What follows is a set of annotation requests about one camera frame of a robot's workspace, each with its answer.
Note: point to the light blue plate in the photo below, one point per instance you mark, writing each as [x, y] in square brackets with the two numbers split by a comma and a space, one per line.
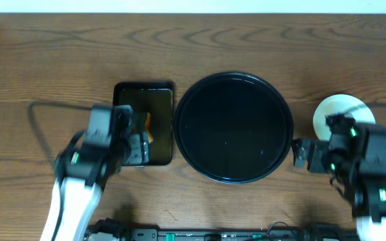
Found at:
[339, 103]

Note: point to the orange green sponge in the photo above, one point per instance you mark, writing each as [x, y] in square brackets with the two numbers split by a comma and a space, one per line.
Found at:
[142, 121]

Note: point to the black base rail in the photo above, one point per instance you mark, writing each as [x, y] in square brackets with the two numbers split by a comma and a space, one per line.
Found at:
[224, 235]

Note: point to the round black tray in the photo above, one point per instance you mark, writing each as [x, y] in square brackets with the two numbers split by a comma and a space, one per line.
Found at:
[233, 127]

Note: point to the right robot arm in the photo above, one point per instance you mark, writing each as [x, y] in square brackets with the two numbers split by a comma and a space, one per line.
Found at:
[355, 157]

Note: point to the rectangular black water tray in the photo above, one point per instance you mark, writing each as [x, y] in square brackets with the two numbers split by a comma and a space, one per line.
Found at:
[157, 98]

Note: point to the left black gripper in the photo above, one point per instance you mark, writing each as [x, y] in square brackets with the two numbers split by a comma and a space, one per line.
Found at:
[139, 148]

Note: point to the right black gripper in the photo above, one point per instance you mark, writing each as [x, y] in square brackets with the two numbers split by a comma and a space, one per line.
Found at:
[319, 146]

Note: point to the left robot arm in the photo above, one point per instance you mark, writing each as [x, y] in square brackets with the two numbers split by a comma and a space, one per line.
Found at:
[116, 136]

